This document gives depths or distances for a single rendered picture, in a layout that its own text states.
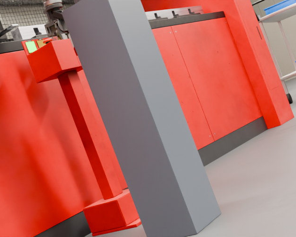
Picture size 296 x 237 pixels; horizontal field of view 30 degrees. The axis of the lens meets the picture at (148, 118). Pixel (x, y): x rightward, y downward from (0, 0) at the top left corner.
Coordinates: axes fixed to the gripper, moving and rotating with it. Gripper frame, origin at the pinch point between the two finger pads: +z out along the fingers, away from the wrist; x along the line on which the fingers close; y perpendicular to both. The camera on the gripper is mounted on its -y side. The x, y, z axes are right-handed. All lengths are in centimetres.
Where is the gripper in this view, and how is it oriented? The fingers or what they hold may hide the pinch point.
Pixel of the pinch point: (71, 51)
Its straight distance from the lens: 231.4
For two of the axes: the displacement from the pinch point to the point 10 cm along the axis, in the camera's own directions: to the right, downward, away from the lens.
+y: -7.6, 2.0, 6.1
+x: -5.8, 2.2, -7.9
